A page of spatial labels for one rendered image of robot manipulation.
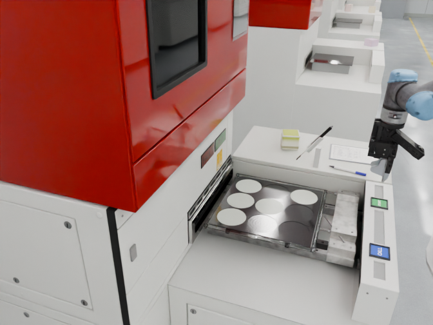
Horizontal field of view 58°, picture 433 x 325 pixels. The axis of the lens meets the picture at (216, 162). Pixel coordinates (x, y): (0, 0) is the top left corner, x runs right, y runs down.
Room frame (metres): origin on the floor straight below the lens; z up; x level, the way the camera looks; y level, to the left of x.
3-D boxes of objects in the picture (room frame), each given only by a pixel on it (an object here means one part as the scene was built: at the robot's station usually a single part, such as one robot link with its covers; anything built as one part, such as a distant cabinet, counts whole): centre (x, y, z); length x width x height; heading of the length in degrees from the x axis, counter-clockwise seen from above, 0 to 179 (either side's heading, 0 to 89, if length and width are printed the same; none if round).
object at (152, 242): (1.07, 0.08, 1.02); 0.82 x 0.03 x 0.40; 160
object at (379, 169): (1.10, -0.53, 1.09); 0.06 x 0.03 x 0.09; 69
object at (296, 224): (1.17, -0.19, 0.90); 0.34 x 0.34 x 0.01; 70
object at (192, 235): (1.23, 0.01, 0.89); 0.44 x 0.02 x 0.10; 160
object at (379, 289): (0.99, -0.51, 0.89); 0.55 x 0.09 x 0.14; 160
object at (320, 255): (1.04, -0.21, 0.84); 0.50 x 0.02 x 0.03; 70
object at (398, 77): (1.11, -0.54, 1.36); 0.09 x 0.08 x 0.11; 5
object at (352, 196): (1.25, -0.50, 0.89); 0.08 x 0.03 x 0.03; 70
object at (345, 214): (1.10, -0.45, 0.87); 0.36 x 0.08 x 0.03; 160
